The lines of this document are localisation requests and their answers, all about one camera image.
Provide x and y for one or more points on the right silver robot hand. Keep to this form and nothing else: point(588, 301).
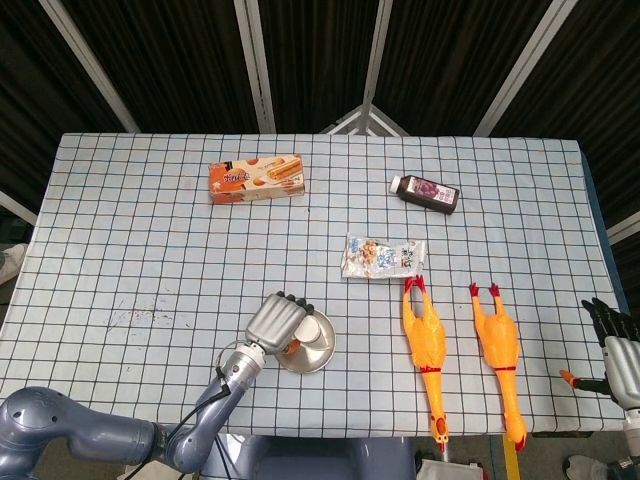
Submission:
point(622, 372)

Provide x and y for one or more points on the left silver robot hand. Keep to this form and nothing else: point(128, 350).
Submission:
point(270, 322)

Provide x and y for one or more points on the white paper cup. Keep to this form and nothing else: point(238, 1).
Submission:
point(311, 332)

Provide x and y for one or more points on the round metal plate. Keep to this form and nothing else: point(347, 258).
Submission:
point(320, 357)

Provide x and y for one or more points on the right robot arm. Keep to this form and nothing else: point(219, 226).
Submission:
point(632, 432)

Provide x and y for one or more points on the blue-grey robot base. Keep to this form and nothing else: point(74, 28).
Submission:
point(325, 460)

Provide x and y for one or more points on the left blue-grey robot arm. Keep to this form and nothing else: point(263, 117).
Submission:
point(75, 435)

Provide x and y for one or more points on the grey sneaker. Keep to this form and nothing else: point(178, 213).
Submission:
point(10, 260)
point(585, 469)

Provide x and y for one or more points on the yellow rubber chicken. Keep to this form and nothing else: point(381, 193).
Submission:
point(425, 335)
point(497, 340)

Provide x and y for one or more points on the crumpled snack bag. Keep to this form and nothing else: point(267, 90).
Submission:
point(382, 257)

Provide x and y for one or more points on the orange biscuit box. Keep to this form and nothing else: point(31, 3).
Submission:
point(257, 177)

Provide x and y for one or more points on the blue checkered tablecloth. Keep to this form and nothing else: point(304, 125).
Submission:
point(500, 240)

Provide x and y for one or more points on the white bag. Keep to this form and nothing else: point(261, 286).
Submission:
point(447, 471)

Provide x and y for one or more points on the dark juice bottle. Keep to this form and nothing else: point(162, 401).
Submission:
point(430, 194)

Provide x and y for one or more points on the yellow post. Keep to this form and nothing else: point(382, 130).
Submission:
point(511, 462)

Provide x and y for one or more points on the white aluminium frame beam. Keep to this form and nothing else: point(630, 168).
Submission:
point(625, 227)
point(520, 70)
point(17, 207)
point(256, 65)
point(375, 55)
point(90, 65)

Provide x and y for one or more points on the triangular white frame bracket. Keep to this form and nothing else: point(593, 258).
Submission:
point(364, 117)

